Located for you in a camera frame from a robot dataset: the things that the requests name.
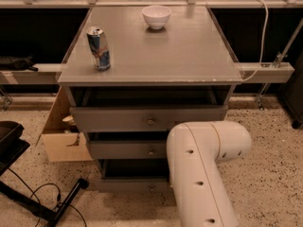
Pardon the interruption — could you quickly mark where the metal railing frame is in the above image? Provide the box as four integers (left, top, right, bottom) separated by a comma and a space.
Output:
0, 0, 303, 112

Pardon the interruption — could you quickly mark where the grey top drawer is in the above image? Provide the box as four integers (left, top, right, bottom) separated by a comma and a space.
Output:
70, 106, 228, 132

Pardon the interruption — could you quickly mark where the black floor cable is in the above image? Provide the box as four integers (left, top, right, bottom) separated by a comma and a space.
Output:
7, 167, 88, 227

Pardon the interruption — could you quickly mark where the open cardboard box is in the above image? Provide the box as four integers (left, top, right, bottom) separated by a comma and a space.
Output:
42, 88, 92, 162

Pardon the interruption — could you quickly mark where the white hanging cable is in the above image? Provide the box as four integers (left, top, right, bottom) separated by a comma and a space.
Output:
241, 0, 269, 83

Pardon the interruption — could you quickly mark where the grey middle drawer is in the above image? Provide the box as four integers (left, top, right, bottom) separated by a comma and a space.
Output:
87, 141, 167, 159

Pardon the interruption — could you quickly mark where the black bag on ledge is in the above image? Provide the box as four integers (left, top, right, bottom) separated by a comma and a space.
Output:
0, 56, 38, 72

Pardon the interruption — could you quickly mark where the grey bottom drawer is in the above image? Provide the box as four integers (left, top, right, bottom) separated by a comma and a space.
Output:
95, 158, 169, 192

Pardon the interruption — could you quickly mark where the blue silver energy drink can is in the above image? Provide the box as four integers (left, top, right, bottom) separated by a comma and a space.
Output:
86, 26, 111, 71

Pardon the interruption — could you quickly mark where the grey drawer cabinet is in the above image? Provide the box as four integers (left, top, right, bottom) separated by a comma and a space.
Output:
59, 6, 241, 192

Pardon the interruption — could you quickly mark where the grey drawer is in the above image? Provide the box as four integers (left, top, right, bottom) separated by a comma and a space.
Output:
95, 158, 169, 192
87, 141, 167, 159
70, 106, 228, 132

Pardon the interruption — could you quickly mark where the white bowl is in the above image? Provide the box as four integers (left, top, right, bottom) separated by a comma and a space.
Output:
142, 5, 171, 29

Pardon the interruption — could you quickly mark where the black stand with base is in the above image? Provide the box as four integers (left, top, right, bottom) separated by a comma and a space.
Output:
0, 120, 90, 227

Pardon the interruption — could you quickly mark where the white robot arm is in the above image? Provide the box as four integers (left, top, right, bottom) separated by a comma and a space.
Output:
167, 121, 252, 227

